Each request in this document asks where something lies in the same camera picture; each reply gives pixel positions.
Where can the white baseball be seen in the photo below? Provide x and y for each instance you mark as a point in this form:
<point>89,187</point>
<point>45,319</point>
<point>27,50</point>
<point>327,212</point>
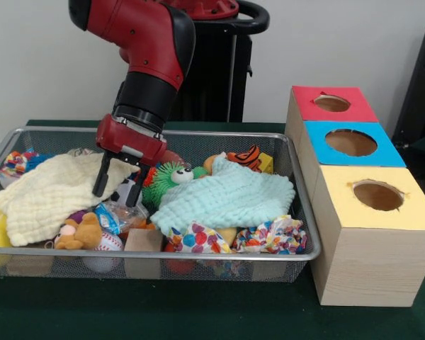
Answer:
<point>110,242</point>

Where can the cream muslin cloth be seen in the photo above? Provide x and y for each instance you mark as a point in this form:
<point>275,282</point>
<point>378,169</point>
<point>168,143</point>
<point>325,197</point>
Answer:
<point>49,195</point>

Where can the crumpled confetti print paper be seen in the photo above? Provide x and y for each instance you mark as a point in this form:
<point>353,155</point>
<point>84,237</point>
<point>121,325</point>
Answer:
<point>269,233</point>

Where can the crushed clear bottle blue label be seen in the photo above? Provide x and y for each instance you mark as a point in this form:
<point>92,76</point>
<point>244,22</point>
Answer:
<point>110,217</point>

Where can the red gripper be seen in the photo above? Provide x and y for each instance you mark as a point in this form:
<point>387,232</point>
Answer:
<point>127,141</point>

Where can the mint green muslin cloth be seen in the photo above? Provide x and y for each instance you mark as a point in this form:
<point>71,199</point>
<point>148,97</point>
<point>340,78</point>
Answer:
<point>226,195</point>

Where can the brown plush animal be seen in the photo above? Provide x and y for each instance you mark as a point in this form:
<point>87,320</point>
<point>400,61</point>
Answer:
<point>81,233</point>

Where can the green spiky toy with eyes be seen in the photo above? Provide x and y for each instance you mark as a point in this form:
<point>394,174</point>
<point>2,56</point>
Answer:
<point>170,177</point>

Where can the crumpled polka dot paper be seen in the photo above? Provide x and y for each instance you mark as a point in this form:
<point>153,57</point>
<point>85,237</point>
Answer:
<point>195,241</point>

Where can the wooden box with three holes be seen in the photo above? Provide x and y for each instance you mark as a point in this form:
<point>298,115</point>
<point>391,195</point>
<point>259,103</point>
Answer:
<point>368,269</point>

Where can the black upright panel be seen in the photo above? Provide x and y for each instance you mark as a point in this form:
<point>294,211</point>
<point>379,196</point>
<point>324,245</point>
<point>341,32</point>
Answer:
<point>421,88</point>

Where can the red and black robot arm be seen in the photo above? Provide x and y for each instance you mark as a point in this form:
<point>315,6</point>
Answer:
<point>145,42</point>

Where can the black and white soccer ball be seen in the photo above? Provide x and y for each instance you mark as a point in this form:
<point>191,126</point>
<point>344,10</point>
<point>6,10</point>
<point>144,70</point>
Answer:
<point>122,193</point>

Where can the orange tiger plush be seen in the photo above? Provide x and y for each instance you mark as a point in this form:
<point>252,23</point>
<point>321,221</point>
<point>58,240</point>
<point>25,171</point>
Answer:
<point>248,157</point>

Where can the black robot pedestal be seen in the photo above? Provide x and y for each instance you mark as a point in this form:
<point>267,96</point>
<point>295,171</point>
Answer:
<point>216,78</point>

